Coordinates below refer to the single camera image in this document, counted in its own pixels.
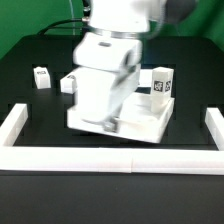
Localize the white marker sheet with tags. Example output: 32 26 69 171
138 69 152 88

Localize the black cable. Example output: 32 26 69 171
37 18 91 36

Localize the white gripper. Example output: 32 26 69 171
75 65 140 132

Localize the white U-shaped fence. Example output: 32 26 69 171
0 104 224 175

